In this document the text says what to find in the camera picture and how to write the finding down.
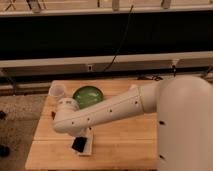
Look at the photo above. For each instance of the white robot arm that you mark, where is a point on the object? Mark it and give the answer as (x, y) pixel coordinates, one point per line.
(184, 108)

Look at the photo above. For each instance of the black eraser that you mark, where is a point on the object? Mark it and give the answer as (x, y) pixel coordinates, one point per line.
(79, 144)

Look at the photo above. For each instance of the green round bowl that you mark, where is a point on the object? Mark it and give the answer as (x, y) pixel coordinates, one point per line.
(87, 96)

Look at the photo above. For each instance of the translucent plastic cup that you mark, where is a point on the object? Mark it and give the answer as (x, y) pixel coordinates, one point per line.
(57, 91)

